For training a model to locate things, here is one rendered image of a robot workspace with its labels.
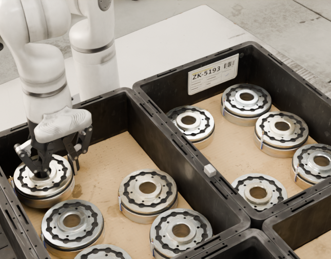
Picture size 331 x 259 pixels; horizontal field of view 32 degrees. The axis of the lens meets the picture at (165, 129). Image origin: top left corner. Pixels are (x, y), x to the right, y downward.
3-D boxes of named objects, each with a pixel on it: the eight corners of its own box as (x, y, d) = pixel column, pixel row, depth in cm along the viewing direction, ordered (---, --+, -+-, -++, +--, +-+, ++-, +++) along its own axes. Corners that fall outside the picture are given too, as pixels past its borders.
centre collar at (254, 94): (230, 95, 121) (230, 93, 121) (250, 88, 123) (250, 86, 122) (242, 109, 118) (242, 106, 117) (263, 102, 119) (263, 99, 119)
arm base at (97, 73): (75, 98, 135) (63, 36, 124) (111, 86, 138) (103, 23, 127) (91, 122, 129) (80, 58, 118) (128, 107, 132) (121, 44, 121)
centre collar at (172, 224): (160, 228, 95) (160, 226, 95) (185, 216, 97) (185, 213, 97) (176, 249, 92) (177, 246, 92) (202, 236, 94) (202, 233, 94)
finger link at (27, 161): (17, 141, 97) (37, 159, 101) (8, 148, 96) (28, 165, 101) (23, 151, 95) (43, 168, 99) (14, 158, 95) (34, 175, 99)
